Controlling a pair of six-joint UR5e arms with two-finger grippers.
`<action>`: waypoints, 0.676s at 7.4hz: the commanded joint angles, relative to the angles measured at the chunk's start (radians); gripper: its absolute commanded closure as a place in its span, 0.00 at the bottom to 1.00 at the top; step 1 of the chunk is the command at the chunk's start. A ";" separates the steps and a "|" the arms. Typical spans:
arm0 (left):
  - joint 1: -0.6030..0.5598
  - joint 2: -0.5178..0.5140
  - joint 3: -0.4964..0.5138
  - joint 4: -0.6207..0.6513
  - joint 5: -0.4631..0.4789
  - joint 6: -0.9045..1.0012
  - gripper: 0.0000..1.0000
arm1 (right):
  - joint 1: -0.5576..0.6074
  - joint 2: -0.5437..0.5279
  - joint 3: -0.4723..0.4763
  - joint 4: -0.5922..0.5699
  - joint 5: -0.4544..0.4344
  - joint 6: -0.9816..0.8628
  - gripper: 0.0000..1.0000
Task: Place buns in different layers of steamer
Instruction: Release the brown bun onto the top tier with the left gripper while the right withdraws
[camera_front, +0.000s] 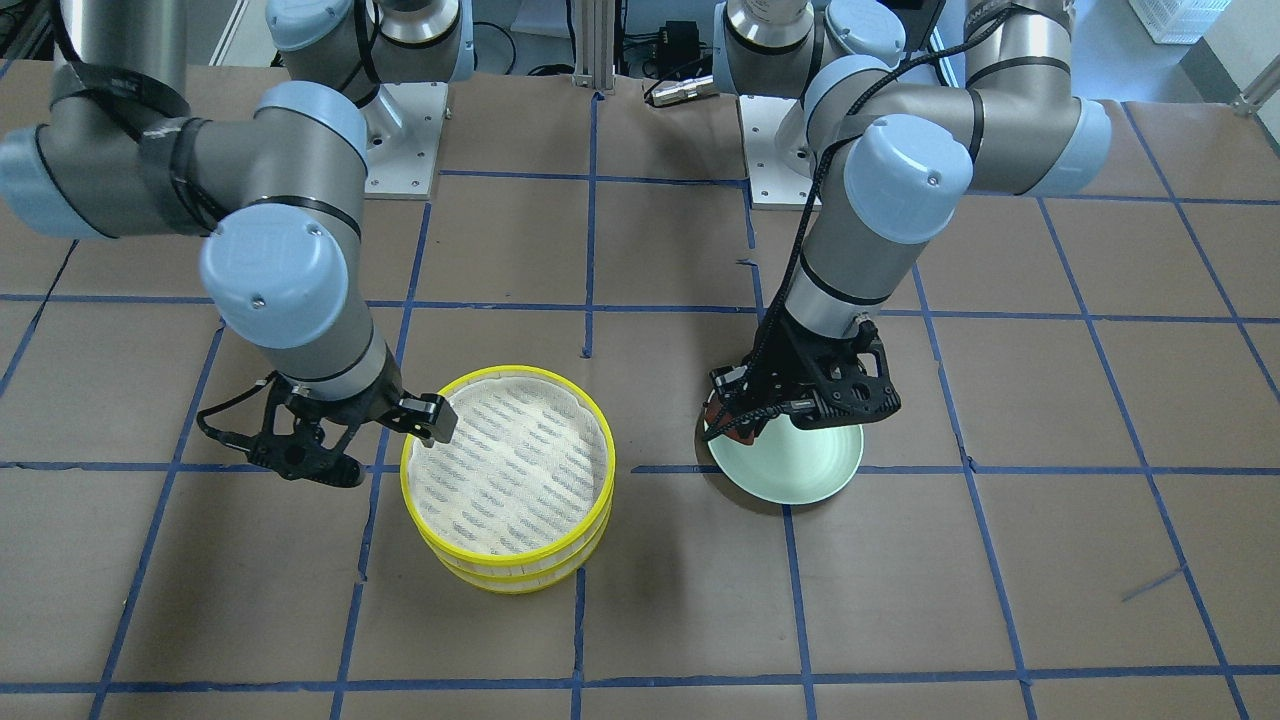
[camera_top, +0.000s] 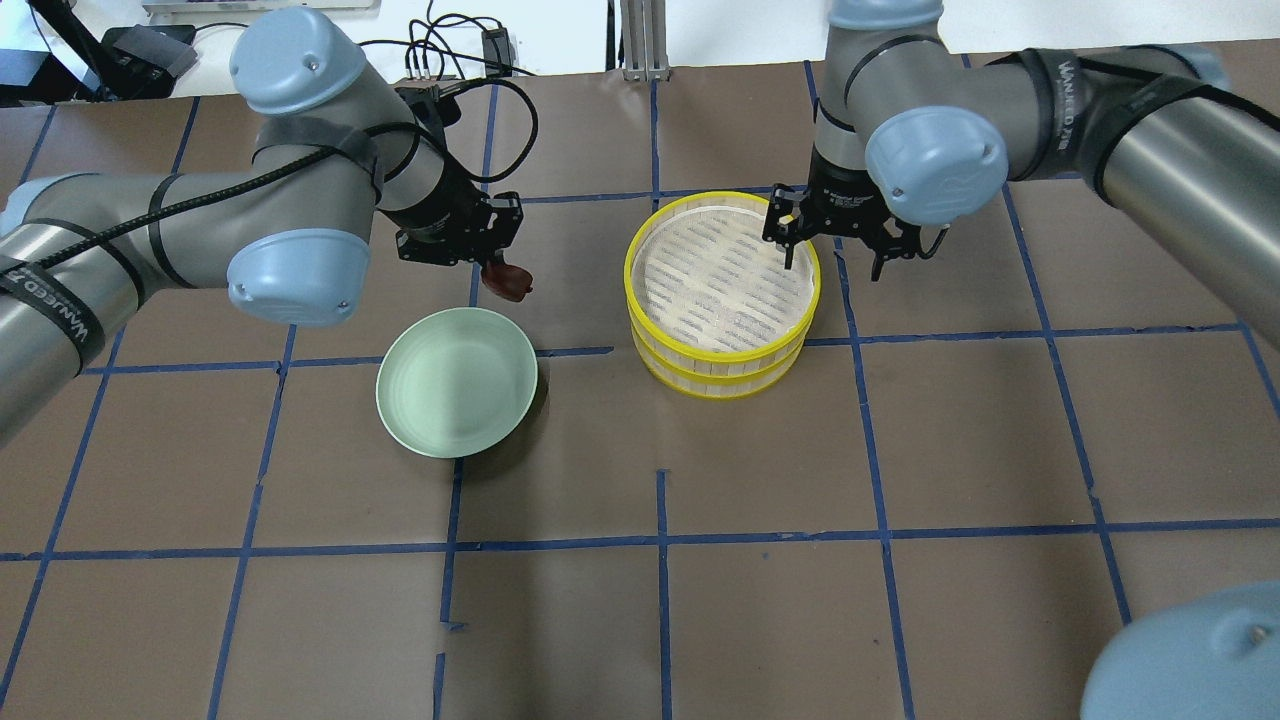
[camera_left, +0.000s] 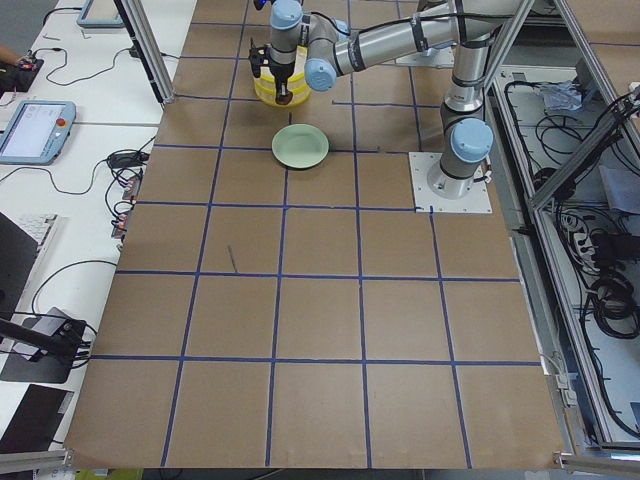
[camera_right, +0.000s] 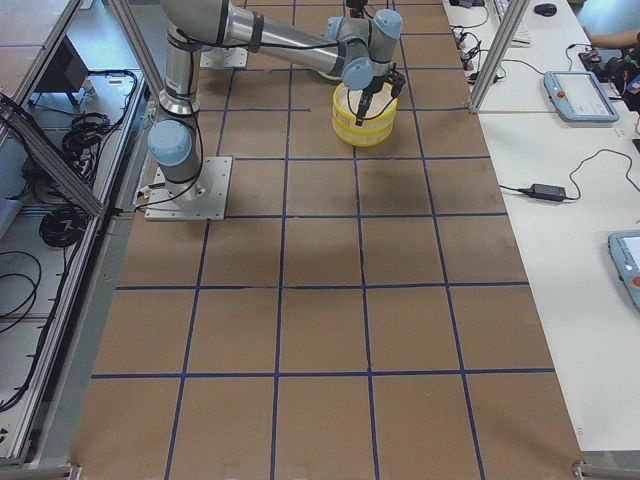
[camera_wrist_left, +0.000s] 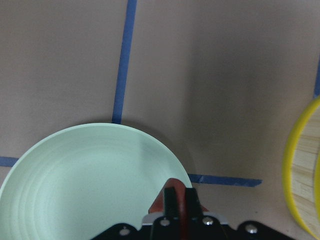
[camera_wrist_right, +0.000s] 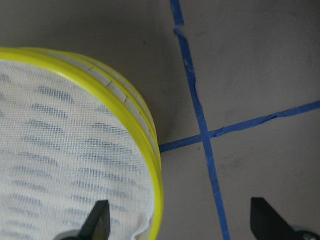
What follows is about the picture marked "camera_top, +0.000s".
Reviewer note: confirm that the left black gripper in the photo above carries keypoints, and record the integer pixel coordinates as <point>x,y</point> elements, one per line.
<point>441,213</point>

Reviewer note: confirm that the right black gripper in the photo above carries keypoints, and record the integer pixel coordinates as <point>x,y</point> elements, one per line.
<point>842,198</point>

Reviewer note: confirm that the brown bun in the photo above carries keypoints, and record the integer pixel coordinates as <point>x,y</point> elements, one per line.
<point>516,286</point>

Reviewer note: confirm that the yellow steamer layer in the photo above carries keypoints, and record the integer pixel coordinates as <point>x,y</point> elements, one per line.
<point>804,250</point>
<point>706,374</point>

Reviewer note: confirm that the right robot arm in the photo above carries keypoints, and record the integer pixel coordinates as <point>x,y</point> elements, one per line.
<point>907,138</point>

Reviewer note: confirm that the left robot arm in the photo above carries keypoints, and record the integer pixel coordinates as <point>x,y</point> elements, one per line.
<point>289,240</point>

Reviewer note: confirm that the white steamer cloth liner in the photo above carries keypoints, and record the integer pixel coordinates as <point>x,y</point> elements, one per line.
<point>704,277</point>

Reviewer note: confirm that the green plate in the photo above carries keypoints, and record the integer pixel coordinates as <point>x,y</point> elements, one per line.
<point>456,383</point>

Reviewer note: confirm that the black power adapter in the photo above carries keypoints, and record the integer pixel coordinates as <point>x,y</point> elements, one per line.
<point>498,53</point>

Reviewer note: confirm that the aluminium frame post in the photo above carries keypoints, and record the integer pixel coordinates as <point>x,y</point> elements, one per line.
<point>643,40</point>

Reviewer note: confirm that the black camera on stand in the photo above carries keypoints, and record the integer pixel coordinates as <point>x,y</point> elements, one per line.
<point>127,63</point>

